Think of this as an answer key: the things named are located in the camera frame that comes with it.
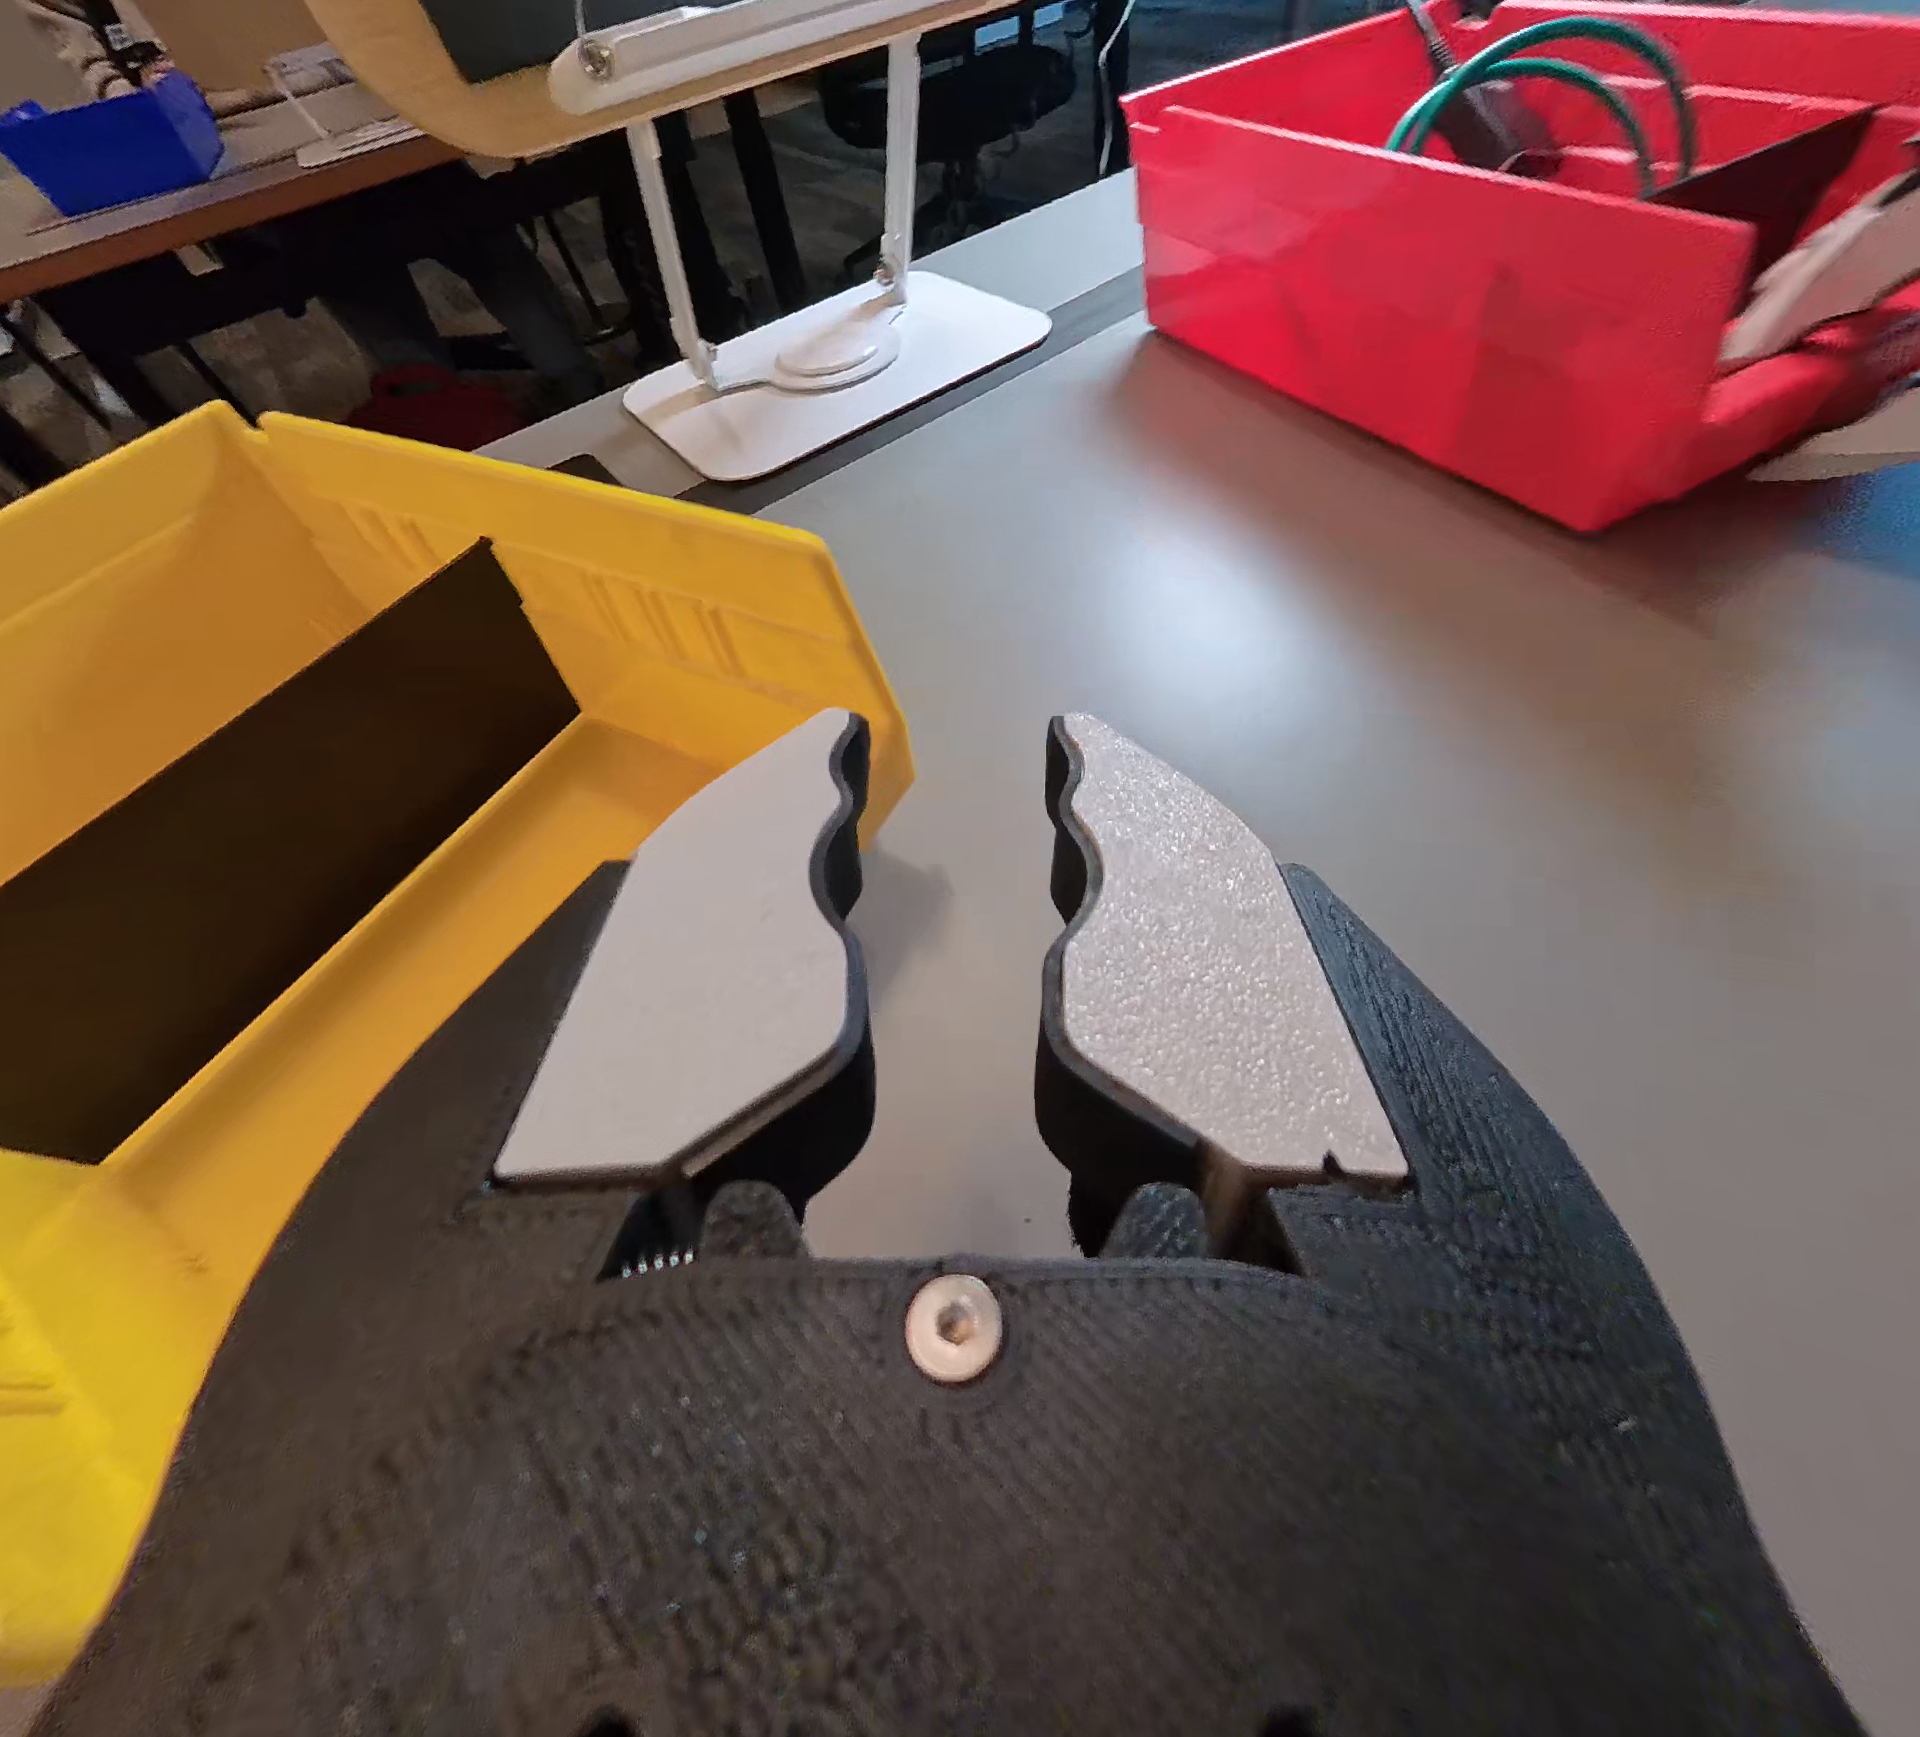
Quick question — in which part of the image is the white metal rail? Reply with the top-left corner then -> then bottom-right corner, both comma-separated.
543,0 -> 1017,118

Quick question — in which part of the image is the red plastic bin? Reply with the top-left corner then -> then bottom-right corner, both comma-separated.
1125,0 -> 1920,535

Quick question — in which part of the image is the red floor basket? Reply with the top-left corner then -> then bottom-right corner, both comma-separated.
348,366 -> 518,454

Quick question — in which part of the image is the green ethernet cable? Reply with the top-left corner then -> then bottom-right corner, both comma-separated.
1383,17 -> 1697,205

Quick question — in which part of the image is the yellow plastic bin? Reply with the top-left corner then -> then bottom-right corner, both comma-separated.
0,406 -> 916,1668

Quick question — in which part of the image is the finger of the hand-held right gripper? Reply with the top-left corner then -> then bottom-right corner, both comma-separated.
1728,176 -> 1920,374
1753,418 -> 1920,484

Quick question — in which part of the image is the blue plastic bin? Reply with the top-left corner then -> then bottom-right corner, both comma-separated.
0,66 -> 232,225

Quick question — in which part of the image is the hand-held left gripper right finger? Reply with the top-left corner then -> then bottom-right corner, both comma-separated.
1037,711 -> 1412,1201

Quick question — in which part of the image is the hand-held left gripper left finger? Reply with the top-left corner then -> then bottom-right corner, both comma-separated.
494,707 -> 877,1192

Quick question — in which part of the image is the black divider plate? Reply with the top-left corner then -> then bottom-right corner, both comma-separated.
1649,104 -> 1880,268

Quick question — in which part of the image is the metal support strut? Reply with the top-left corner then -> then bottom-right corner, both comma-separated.
877,37 -> 924,294
629,124 -> 718,400

